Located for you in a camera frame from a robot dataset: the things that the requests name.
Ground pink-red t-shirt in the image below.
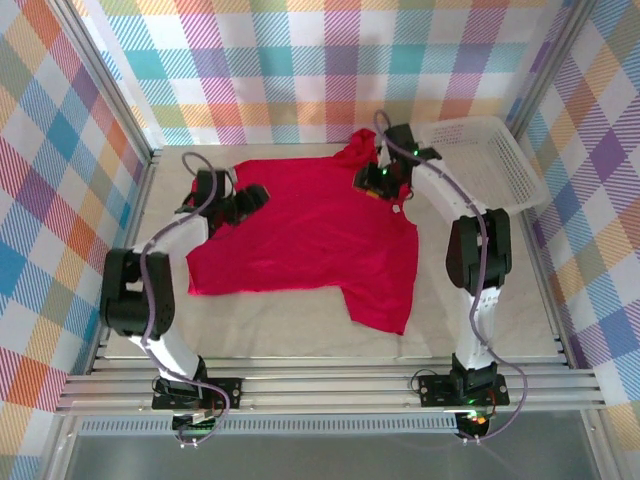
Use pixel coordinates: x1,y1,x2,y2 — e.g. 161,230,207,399
185,128,420,336

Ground white plastic basket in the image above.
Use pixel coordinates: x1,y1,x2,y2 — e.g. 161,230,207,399
418,115,550,217

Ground plaid backdrop cloth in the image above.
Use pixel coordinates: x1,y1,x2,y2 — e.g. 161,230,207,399
74,0,576,147
0,0,151,459
509,0,640,480

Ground small controller board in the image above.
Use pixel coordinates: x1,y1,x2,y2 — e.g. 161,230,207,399
172,408,222,434
455,409,494,436

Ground grey metal panel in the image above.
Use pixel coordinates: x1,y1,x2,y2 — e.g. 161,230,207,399
62,432,604,480

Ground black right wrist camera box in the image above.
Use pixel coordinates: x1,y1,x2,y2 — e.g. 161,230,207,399
353,163,379,190

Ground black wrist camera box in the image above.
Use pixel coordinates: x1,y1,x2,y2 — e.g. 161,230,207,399
353,163,379,190
239,183,272,212

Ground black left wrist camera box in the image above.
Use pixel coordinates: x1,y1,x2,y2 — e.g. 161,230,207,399
239,183,272,212

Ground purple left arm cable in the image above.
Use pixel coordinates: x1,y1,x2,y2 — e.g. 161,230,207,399
139,151,234,446

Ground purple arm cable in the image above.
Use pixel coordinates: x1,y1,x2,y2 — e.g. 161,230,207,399
373,108,530,444
139,151,234,446

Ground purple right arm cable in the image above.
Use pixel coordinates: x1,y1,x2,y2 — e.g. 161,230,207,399
373,108,530,444

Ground aluminium frame post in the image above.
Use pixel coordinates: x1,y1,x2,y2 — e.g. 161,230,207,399
49,0,164,169
503,0,600,139

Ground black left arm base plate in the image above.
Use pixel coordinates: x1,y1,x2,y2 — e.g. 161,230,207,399
151,377,245,412

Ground long aluminium mounting rail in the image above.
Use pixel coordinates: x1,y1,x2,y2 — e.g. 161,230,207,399
54,355,609,416

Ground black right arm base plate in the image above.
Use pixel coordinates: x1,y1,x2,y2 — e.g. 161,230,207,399
417,372,511,407

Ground grey slotted cable duct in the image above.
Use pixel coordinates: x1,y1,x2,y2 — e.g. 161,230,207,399
79,413,461,436

